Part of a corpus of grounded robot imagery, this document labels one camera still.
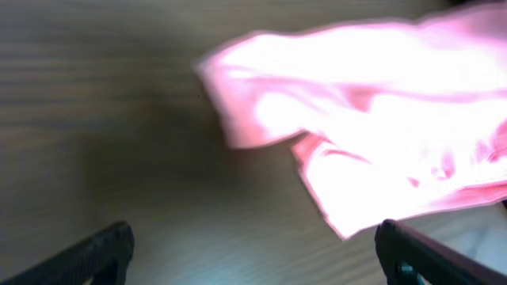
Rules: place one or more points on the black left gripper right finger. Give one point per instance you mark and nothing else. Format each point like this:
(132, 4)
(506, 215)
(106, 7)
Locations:
(408, 257)

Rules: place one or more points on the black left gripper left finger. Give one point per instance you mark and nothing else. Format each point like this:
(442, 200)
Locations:
(101, 259)

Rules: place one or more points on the salmon pink shirt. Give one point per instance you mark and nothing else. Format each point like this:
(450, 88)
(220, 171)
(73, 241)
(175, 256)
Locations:
(394, 119)

